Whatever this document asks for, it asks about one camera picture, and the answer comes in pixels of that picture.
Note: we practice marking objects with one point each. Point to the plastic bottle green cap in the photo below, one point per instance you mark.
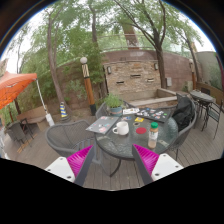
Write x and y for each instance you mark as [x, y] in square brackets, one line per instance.
[153, 135]

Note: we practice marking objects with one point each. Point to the laptop with stickers left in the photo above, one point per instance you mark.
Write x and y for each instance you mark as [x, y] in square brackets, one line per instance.
[103, 124]

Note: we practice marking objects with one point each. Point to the laptop with stickers right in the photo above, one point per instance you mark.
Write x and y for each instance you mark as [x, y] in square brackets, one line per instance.
[158, 115]

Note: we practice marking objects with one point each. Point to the potted green plant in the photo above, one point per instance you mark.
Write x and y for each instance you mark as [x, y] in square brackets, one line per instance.
[114, 104]

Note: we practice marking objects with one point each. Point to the grey chair with backpack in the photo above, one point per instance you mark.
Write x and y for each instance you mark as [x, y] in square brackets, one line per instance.
[183, 133]

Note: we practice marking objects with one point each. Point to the wooden lamp post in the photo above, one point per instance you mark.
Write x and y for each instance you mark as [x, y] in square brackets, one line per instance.
[88, 85]

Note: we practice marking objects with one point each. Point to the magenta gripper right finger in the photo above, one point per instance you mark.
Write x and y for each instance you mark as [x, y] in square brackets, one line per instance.
[152, 166]

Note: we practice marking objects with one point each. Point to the grey chair far left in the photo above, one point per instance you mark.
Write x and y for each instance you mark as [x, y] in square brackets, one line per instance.
[17, 131]

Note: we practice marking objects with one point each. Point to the white ceramic mug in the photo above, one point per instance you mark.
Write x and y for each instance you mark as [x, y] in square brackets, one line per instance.
[122, 128]

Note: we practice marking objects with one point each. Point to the red round coaster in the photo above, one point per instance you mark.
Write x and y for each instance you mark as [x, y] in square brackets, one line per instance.
[141, 130]

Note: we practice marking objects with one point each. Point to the round glass patio table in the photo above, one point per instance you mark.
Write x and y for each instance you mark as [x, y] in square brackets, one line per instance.
[120, 147]

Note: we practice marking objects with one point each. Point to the orange patio umbrella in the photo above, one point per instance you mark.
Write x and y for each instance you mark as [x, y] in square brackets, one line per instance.
[11, 85]

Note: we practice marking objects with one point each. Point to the background metal chair right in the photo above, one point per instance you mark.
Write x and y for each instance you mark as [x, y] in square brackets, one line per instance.
[214, 111]

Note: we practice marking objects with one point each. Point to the striped blue yellow cone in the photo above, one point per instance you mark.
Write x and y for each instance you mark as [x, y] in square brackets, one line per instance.
[64, 114]

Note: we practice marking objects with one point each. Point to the laptop with stickers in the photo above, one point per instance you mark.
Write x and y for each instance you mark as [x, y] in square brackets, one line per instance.
[103, 124]
[158, 115]

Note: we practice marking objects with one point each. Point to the grey wicker chair left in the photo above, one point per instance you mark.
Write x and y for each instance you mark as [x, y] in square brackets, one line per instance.
[69, 138]

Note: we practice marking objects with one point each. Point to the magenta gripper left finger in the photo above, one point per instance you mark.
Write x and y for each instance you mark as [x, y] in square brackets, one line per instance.
[75, 167]

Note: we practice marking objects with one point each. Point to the background round table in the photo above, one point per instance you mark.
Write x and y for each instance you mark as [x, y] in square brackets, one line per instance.
[202, 99]

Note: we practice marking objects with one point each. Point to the black backpack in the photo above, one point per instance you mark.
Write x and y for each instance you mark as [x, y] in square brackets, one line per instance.
[183, 113]

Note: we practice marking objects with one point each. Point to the white paper booklet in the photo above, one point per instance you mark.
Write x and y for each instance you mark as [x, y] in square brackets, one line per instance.
[130, 111]

